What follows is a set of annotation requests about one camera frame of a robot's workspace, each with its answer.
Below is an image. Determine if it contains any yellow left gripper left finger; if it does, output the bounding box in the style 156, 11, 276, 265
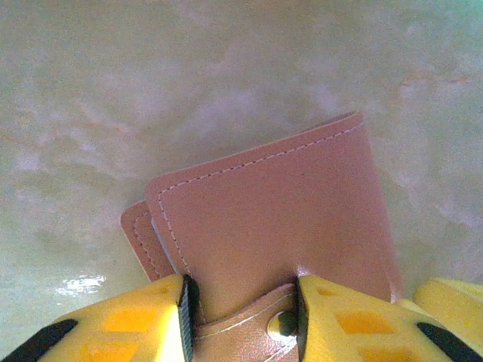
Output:
0, 273, 200, 362

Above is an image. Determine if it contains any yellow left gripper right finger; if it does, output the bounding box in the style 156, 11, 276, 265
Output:
294, 275, 483, 362

